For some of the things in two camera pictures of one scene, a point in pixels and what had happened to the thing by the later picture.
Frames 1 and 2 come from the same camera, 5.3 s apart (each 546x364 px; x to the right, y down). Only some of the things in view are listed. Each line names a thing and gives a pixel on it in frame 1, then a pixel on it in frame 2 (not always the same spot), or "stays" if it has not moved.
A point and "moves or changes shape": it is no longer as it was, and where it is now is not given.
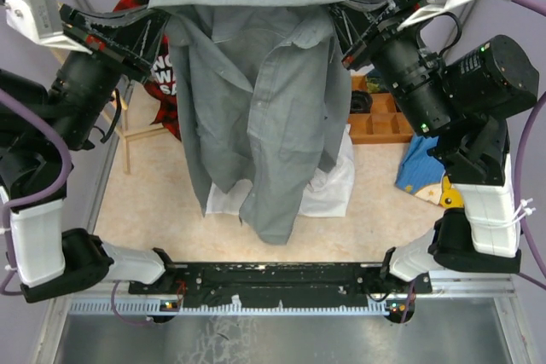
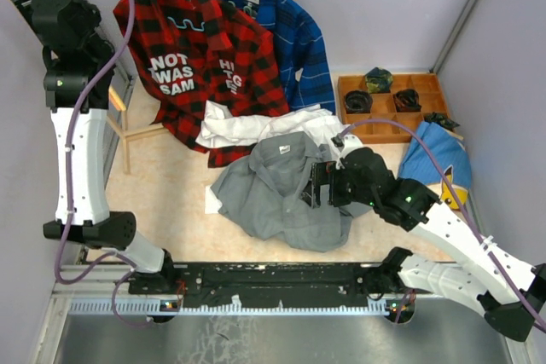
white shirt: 328,193 -> 219,128
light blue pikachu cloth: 422,175 stays
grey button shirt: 263,86 moves or changes shape
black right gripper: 350,36 -> 322,173
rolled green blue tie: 374,84 stays
